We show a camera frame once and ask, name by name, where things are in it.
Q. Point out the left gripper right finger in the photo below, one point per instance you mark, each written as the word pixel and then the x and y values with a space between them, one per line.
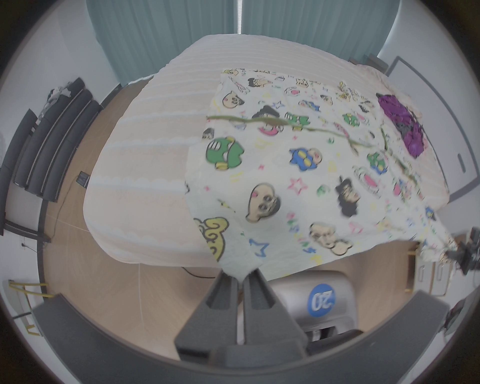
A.
pixel 266 322

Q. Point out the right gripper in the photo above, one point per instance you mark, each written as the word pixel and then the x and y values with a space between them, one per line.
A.
pixel 471 260

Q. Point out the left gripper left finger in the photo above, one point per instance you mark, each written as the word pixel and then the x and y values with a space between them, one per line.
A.
pixel 213 330

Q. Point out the white printed pyjama top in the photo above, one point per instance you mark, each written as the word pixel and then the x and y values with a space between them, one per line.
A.
pixel 300 168

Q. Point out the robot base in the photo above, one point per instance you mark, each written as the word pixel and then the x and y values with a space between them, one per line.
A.
pixel 300 322

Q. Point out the pile of clothes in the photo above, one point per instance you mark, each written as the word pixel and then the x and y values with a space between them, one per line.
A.
pixel 401 112

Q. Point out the bed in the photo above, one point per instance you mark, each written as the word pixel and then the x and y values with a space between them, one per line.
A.
pixel 150 150

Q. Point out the white chest of drawers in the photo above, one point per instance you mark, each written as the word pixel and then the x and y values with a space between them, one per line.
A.
pixel 437 277

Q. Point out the small black box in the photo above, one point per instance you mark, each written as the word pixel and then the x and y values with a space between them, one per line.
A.
pixel 81 179

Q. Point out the grey bedside table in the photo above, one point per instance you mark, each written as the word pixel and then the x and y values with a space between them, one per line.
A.
pixel 369 62

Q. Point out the black padded sofa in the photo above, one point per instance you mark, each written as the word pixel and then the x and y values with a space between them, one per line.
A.
pixel 56 150

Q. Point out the blue-green curtain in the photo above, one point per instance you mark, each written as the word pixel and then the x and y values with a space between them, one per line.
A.
pixel 161 37
pixel 318 26

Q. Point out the window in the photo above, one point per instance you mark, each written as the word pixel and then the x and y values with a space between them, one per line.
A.
pixel 240 15

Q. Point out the yellow metal frame rack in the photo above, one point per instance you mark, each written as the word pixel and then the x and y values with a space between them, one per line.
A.
pixel 30 285

